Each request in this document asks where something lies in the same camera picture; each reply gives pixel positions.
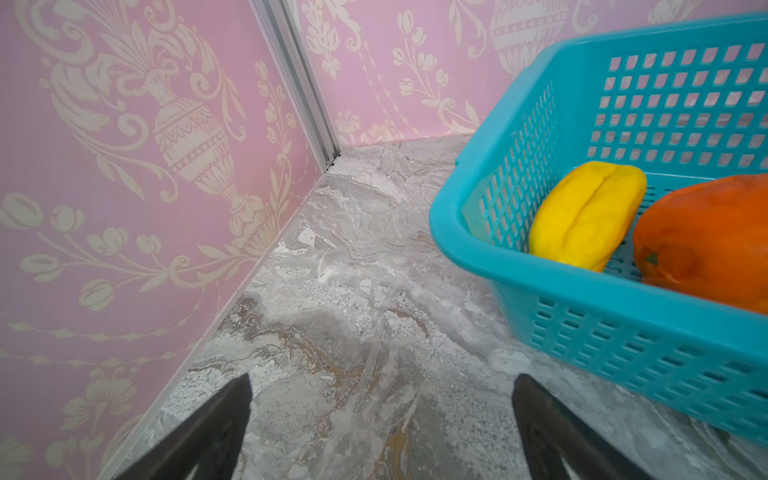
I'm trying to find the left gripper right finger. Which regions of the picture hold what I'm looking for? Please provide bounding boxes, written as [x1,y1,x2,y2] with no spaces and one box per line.
[511,374,651,479]

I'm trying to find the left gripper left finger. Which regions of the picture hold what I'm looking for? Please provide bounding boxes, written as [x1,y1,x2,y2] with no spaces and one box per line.
[118,374,253,480]

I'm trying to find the teal plastic basket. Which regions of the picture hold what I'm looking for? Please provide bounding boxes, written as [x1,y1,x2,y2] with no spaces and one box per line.
[429,13,767,445]

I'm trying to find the aluminium corner post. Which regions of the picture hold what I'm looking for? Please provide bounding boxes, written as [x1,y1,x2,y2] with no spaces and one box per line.
[250,0,341,172]

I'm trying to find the ridged yellow-orange fruit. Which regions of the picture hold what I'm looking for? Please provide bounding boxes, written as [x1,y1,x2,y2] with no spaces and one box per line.
[529,161,647,273]

